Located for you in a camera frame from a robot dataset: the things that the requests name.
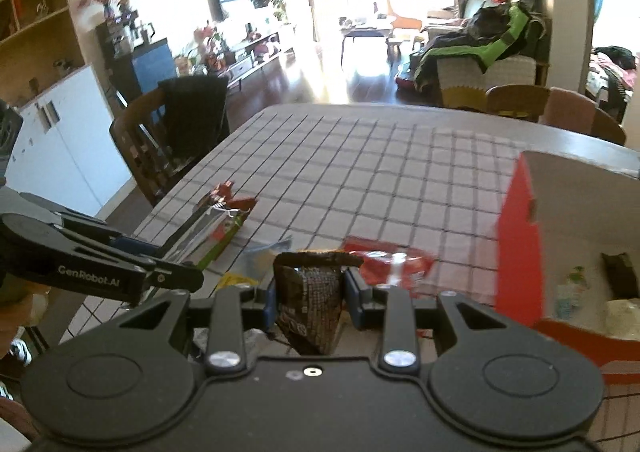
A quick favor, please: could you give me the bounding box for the blue front cabinet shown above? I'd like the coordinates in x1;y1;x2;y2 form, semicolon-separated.
131;38;174;93

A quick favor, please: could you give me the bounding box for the white cabinet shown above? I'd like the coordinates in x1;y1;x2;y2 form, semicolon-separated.
0;64;135;220

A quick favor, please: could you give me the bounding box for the green snack packet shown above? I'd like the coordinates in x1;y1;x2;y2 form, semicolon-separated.
197;209;257;270

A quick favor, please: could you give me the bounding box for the wooden dining chair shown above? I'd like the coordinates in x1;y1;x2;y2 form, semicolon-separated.
485;84;552;124
590;106;628;147

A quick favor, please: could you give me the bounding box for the black snack packet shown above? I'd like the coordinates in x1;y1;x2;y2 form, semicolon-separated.
601;252;640;299

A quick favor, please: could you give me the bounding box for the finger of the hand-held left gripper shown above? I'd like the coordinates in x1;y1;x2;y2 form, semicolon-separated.
131;257;204;293
19;191;169;259

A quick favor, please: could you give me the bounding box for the sofa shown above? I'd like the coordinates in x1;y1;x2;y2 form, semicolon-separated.
410;0;552;108

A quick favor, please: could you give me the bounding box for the black garment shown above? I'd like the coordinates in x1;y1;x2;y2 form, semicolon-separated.
158;75;231;161

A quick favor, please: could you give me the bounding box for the pale yellow plastic bag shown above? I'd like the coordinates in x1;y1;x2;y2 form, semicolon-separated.
599;299;640;340

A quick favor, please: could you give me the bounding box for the light blue wrapper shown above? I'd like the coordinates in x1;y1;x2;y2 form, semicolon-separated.
244;236;292;279

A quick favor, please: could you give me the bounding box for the black green jacket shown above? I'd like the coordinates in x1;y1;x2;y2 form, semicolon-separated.
412;2;547;93

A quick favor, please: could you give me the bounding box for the yellow snack packet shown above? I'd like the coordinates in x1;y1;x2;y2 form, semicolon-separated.
215;273;262;289

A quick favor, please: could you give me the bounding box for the television cabinet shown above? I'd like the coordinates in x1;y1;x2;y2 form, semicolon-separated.
220;29;297;86

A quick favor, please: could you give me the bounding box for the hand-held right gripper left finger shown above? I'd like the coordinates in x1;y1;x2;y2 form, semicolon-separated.
107;277;279;376

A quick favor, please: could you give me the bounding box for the pink dining chair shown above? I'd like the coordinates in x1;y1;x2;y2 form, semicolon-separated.
542;87;599;135

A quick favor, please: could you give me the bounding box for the red snack packet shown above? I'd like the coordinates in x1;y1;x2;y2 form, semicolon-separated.
342;237;437;290

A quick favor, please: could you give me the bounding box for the dark brown candy packet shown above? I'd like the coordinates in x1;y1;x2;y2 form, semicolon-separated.
272;251;364;357

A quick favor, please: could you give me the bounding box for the dark wooden chair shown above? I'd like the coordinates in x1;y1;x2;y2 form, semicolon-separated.
109;76;232;209

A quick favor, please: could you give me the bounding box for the coffee table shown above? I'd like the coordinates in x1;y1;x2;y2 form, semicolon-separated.
340;16;397;68

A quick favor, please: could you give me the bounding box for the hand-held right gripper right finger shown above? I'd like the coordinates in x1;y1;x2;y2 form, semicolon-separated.
342;268;531;376

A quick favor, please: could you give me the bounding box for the red cardboard box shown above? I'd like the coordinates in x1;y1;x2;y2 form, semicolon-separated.
495;151;640;385

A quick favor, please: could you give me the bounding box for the brown red chip packet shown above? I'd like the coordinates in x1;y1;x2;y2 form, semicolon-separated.
197;180;258;213

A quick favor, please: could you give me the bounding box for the bed with clothes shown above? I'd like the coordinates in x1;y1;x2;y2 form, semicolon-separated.
589;46;640;108

